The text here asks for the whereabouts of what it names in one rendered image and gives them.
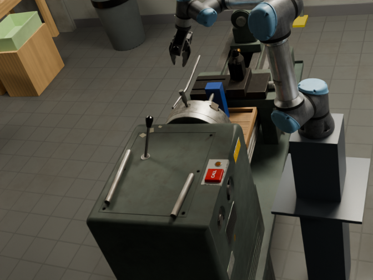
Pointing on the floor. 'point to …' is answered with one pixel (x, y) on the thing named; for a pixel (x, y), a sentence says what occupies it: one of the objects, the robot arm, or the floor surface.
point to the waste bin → (121, 23)
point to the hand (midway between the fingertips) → (178, 64)
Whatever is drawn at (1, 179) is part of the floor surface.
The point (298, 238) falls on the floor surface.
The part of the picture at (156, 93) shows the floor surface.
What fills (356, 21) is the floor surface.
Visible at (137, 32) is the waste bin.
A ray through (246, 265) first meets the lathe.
